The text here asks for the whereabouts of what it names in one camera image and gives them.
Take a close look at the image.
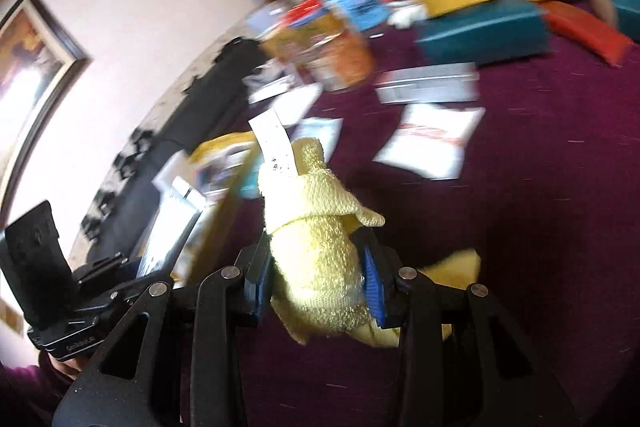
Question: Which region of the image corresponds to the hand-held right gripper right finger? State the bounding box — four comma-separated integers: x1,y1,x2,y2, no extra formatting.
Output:
357,243,583,427

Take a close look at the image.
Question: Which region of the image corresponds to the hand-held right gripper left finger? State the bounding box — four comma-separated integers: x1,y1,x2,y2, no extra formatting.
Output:
52,242,273,427

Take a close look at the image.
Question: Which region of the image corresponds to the yellow towel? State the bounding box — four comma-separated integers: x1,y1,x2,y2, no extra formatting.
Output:
247,108,484,349

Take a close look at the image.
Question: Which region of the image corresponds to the large yellow zipper pouch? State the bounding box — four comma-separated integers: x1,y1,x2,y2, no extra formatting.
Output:
137,131,263,285

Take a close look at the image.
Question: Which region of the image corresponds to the person's left forearm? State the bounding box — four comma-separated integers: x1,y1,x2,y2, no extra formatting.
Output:
0,349,91,427

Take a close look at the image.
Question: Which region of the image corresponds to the teal sponge packet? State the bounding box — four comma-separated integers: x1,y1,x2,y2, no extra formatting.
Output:
239,167,264,201

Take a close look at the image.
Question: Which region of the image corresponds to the white packet with red print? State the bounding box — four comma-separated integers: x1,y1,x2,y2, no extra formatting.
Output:
371,101,487,181

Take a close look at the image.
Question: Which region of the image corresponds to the black luggage bag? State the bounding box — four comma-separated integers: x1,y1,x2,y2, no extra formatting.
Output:
70,36,268,268

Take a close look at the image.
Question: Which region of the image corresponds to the grey barcode box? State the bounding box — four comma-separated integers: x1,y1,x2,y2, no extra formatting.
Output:
374,62,482,106

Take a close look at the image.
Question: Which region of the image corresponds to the clear jar with orange label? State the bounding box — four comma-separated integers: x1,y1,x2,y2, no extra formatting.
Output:
259,0,377,94

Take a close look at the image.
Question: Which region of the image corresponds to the teal box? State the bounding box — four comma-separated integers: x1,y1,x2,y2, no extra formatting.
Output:
414,0,552,68

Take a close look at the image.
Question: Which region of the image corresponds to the red pouch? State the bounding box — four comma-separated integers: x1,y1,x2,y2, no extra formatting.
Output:
541,0,634,68

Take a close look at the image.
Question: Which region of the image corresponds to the framed wall picture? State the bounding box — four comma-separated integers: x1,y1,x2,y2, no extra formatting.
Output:
0,0,93,212

